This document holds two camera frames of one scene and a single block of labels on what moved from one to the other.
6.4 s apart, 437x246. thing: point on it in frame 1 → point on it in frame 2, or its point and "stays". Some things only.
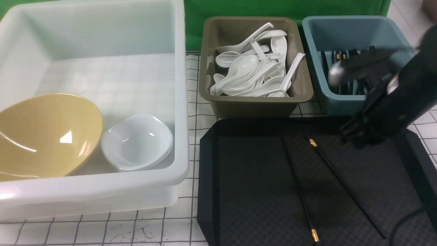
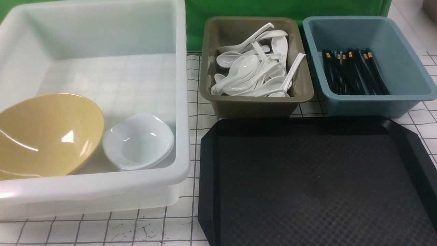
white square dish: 136,142 stays
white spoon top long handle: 237,48 stays
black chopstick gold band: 313,232 → 330,70
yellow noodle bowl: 50,136 stays
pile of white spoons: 247,65 stays
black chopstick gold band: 312,142 → 355,74
